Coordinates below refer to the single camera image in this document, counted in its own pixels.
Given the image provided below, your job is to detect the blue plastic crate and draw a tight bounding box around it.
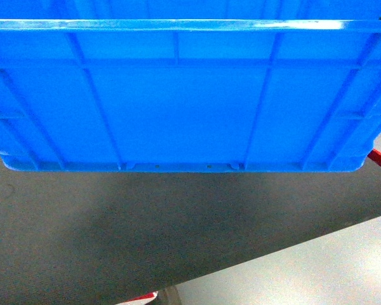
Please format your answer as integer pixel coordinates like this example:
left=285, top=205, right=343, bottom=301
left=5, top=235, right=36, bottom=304
left=0, top=1, right=381, bottom=172

